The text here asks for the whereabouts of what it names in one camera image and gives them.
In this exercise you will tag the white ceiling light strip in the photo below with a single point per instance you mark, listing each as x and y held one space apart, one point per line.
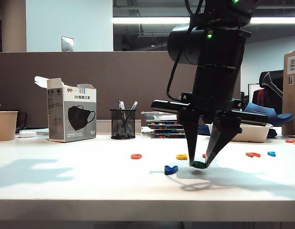
150 20

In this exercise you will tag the colourful magnet letter pack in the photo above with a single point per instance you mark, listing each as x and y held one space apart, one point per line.
166 131
161 124
166 128
166 136

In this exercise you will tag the black office chair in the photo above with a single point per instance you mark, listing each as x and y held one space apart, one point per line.
271 95

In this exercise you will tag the white flat packet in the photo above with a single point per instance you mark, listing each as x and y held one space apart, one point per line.
161 117

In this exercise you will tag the light blue letter magnet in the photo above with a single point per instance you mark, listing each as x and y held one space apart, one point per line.
271 153

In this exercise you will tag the grey face mask box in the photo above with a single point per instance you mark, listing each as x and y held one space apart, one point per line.
71 114

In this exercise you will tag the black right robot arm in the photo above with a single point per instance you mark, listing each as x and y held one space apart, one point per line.
216 59

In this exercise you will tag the metal wall switch plate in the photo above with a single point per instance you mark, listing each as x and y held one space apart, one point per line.
67 44

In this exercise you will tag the brown paper cup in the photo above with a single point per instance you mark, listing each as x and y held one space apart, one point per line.
5 126

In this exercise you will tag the yellow letter a magnet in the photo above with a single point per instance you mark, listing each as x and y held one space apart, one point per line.
181 156

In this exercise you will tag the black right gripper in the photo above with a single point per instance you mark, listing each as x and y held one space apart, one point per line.
209 106

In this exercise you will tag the cardboard box with labels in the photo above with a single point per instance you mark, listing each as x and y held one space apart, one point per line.
290 95

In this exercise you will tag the black and silver pen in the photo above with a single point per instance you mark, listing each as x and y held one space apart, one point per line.
134 105
121 105

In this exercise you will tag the beige pulp food container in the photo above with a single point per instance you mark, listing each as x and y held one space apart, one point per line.
252 134

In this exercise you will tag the white monitor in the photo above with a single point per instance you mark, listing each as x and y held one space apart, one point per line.
253 89

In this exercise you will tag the brown desk partition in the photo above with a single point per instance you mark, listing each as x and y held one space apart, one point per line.
114 78

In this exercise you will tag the blue letter y magnet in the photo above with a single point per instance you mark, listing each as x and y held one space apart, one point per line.
171 169

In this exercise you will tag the black mesh pen holder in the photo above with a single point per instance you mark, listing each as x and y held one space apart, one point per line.
123 125

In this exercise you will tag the white earbuds case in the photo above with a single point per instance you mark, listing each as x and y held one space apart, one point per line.
27 134

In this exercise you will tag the orange letter c magnet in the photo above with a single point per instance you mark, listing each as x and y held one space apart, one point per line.
136 156

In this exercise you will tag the green letter e magnet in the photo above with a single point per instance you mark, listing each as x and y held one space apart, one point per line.
198 164

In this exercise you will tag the orange letter n magnet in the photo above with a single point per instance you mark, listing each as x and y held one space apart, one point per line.
252 154

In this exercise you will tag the red garment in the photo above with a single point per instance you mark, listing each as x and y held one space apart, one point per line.
259 96

